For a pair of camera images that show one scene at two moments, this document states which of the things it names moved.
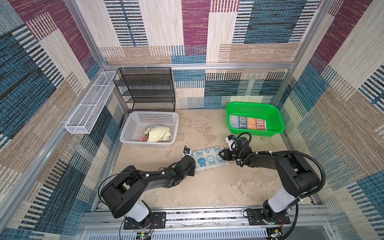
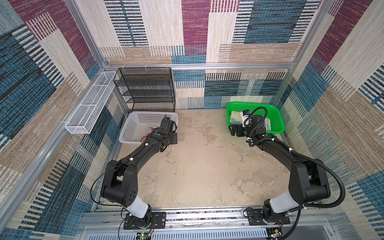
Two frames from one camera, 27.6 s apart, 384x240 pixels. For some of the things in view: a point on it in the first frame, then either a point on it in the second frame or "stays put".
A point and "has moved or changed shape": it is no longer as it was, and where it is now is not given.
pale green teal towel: [158, 133] has moved or changed shape
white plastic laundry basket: [150, 128] stays put
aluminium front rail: [304, 224] stays put
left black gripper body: [191, 172] -> [172, 138]
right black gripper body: [234, 155] -> [243, 131]
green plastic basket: [257, 118] stays put
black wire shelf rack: [147, 89] stays put
